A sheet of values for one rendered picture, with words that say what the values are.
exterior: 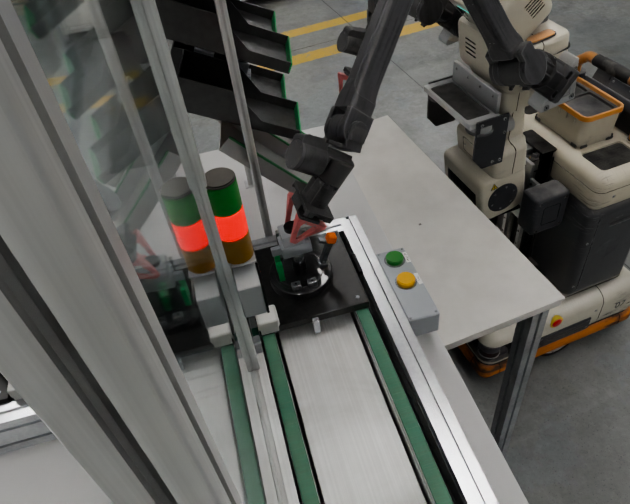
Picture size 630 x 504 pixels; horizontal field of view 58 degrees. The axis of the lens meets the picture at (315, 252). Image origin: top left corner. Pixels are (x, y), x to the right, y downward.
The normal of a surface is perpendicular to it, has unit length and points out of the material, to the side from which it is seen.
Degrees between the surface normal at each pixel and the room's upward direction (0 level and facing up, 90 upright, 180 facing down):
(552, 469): 0
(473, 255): 0
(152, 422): 90
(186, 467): 90
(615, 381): 0
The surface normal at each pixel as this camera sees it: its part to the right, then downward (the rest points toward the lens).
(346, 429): -0.10, -0.71
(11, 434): 0.26, 0.66
